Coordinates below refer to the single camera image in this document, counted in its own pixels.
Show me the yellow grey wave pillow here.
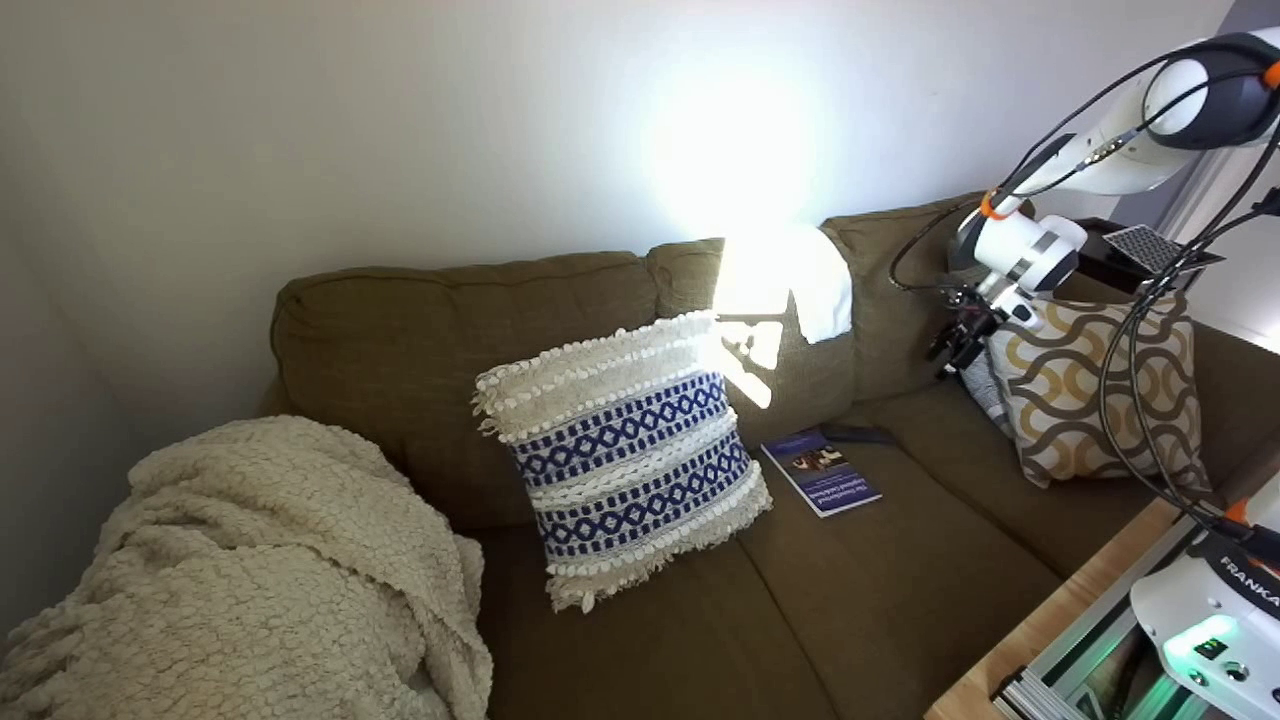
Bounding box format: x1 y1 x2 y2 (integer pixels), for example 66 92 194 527
982 294 1213 493

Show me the brown fabric couch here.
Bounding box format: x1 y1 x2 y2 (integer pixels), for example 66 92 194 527
256 188 1280 720

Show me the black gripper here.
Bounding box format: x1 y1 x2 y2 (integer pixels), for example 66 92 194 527
924 284 1000 379

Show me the cream knit blanket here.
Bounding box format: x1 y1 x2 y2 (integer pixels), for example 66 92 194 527
0 412 499 720

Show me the wooden table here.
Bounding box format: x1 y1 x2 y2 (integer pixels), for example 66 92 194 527
924 486 1213 720

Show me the blue booklet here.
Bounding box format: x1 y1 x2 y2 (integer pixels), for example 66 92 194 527
757 423 887 524

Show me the blue white patterned pillow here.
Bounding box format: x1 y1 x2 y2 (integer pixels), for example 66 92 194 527
468 307 781 620

